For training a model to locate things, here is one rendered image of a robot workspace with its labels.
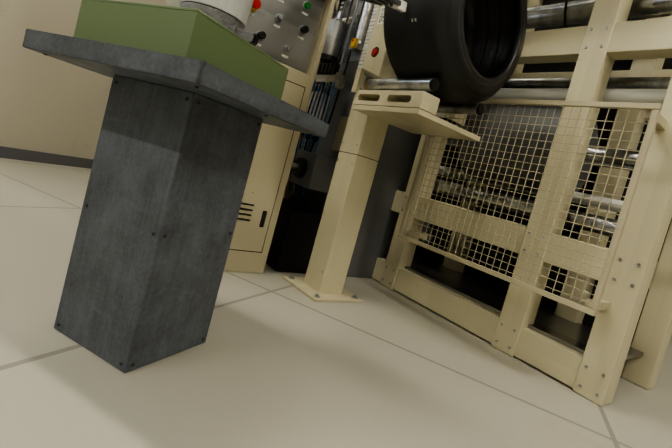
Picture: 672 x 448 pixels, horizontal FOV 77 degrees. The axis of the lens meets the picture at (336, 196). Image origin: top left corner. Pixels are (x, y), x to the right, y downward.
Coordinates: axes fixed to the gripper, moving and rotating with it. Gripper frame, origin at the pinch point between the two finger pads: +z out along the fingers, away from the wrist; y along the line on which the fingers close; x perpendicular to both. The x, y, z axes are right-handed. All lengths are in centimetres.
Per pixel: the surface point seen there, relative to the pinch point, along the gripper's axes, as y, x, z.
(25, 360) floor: -12, 99, -94
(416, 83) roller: -2.7, 22.9, 12.2
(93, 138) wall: 298, 80, -47
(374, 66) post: 31.9, 14.0, 21.3
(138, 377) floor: -22, 101, -74
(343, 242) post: 28, 90, 17
